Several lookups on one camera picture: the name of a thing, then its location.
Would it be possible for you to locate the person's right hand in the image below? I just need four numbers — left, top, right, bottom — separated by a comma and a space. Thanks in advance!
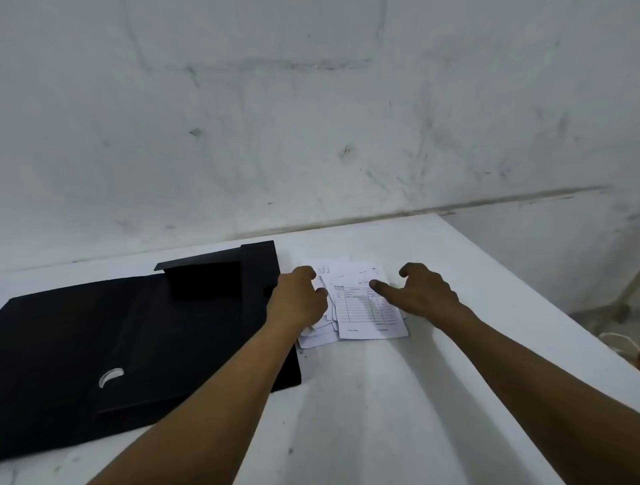
369, 262, 476, 332

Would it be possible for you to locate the person's left hand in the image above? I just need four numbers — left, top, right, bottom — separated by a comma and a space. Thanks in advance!
265, 266, 329, 346

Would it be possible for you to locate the stack of white receipts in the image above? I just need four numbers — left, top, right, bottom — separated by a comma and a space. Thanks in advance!
295, 257, 410, 350

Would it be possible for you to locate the black folder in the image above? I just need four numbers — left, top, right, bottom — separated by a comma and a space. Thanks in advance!
0, 241, 303, 462

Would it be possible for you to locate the person's left forearm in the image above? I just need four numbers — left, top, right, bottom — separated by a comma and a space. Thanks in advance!
87, 319, 302, 485

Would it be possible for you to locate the person's right forearm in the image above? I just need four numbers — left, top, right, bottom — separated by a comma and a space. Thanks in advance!
435, 305, 640, 485

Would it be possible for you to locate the beige wooden pole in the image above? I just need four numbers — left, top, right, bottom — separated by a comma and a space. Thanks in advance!
587, 272, 640, 336

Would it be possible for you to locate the white coiled cable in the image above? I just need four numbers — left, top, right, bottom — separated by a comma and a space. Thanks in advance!
597, 332, 640, 370

